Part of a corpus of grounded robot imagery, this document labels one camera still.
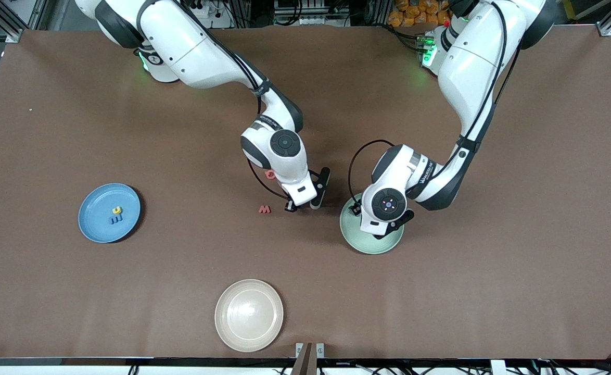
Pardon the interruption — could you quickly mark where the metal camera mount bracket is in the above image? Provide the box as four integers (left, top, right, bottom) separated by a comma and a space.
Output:
291, 342, 325, 375

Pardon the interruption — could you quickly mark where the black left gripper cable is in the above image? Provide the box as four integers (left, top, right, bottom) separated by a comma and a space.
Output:
348, 139, 396, 205

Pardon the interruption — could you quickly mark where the brown table mat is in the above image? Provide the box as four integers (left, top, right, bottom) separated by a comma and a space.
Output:
0, 23, 611, 360

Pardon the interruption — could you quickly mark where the blue plate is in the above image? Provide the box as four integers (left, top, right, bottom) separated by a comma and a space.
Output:
78, 183, 142, 244

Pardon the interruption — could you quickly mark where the green plate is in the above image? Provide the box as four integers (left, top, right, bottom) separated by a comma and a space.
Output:
339, 194, 405, 255

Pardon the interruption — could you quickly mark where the white power strip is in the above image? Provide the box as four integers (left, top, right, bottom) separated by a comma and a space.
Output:
191, 0, 233, 29

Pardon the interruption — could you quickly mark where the beige plate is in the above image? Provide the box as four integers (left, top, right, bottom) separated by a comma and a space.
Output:
214, 279, 284, 353

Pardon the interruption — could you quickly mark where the orange fruit bag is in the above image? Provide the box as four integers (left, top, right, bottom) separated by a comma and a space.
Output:
387, 0, 454, 28

